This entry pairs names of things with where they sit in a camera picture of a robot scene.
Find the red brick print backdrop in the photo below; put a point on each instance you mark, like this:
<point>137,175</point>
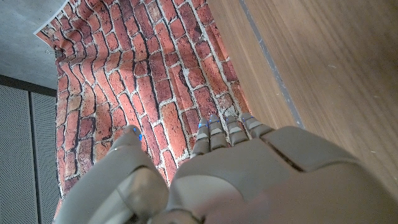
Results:
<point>140,77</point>

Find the black binder clip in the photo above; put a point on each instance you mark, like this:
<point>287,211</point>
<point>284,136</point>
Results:
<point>58,54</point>

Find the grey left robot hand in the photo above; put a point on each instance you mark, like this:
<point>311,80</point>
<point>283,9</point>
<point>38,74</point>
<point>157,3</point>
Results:
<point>248,177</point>

